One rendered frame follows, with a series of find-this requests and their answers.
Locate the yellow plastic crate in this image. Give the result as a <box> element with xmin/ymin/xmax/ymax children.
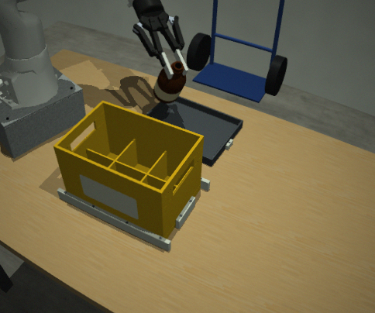
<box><xmin>53</xmin><ymin>101</ymin><xmax>204</xmax><ymax>239</ymax></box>

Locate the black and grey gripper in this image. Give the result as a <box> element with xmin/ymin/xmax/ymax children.
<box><xmin>132</xmin><ymin>0</ymin><xmax>188</xmax><ymax>79</ymax></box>

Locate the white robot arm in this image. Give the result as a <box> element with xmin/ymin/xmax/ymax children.
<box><xmin>0</xmin><ymin>0</ymin><xmax>58</xmax><ymax>110</ymax></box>

